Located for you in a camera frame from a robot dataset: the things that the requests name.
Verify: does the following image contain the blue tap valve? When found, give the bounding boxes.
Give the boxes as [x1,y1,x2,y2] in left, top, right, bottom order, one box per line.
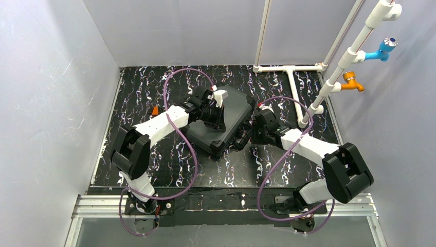
[365,37,398,62]

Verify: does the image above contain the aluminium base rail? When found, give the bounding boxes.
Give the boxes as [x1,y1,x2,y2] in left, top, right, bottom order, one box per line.
[65,193,387,246]

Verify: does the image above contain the white pvc pipe frame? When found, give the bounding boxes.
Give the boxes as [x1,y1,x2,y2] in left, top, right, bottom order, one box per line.
[252,0,403,129]

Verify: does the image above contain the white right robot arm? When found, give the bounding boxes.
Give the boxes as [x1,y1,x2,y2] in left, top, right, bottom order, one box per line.
[251,108,374,211]

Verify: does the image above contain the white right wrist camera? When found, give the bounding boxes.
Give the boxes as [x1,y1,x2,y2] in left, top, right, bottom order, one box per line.
[257,102,274,113]

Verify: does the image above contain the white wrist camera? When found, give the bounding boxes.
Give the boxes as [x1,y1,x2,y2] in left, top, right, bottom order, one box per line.
[257,102,274,113]
[208,85,228,108]

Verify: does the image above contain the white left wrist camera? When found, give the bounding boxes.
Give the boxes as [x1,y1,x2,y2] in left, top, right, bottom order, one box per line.
[208,85,228,108]

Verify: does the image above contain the black foam-lined poker case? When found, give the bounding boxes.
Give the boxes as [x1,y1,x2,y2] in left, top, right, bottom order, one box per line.
[181,86,256,158]

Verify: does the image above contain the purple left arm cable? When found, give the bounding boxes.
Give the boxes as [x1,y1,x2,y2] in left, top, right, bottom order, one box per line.
[118,68,215,238]

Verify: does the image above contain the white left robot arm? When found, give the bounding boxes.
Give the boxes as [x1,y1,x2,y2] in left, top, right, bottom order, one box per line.
[111,87,228,214]

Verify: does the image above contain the orange tap valve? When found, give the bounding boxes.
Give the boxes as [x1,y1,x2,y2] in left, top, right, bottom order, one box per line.
[341,71,365,92]

